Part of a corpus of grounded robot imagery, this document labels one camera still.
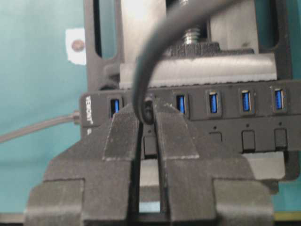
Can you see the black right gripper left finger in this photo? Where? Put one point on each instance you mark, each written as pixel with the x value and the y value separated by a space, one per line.
pixel 95 182

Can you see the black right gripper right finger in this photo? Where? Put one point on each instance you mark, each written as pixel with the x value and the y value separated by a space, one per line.
pixel 203 182

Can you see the black multiport USB hub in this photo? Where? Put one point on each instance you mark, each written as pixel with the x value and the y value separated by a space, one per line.
pixel 250 117

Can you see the white sticker with dot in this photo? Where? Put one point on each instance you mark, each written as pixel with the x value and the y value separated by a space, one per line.
pixel 75 46

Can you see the black bench vise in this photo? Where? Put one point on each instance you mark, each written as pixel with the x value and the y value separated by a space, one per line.
pixel 232 35

